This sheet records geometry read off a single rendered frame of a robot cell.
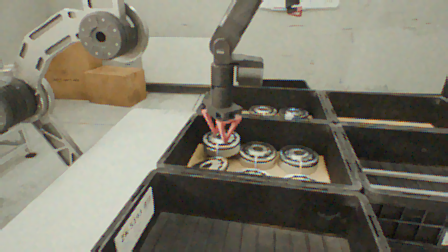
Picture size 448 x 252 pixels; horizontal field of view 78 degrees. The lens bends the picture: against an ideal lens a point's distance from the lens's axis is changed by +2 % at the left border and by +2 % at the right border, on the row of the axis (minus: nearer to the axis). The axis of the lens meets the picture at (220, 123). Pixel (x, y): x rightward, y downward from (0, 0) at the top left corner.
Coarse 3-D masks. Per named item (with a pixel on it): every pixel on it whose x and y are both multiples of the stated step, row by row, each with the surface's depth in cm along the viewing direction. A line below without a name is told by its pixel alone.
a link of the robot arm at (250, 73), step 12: (216, 48) 60; (228, 48) 60; (216, 60) 61; (228, 60) 61; (240, 60) 62; (252, 60) 63; (240, 72) 64; (252, 72) 63; (240, 84) 65; (252, 84) 65
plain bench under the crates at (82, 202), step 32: (128, 128) 124; (160, 128) 124; (96, 160) 100; (128, 160) 100; (64, 192) 84; (96, 192) 84; (128, 192) 84; (32, 224) 72; (64, 224) 72; (96, 224) 72
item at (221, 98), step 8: (216, 88) 66; (224, 88) 66; (232, 88) 67; (216, 96) 67; (224, 96) 66; (232, 96) 68; (208, 104) 70; (216, 104) 68; (224, 104) 67; (232, 104) 70; (224, 112) 65; (232, 112) 67; (240, 112) 68
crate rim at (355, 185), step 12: (192, 120) 76; (264, 120) 77; (276, 120) 77; (288, 120) 76; (300, 120) 76; (180, 132) 70; (336, 132) 70; (336, 144) 65; (168, 156) 60; (348, 156) 59; (168, 168) 55; (180, 168) 55; (192, 168) 55; (204, 168) 55; (348, 168) 55; (276, 180) 51; (288, 180) 51; (300, 180) 51; (312, 180) 51; (360, 192) 50
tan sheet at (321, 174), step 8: (200, 144) 84; (200, 152) 80; (192, 160) 76; (200, 160) 76; (232, 160) 76; (320, 160) 76; (232, 168) 72; (240, 168) 72; (272, 168) 72; (280, 168) 73; (320, 168) 73; (280, 176) 69; (312, 176) 69; (320, 176) 69
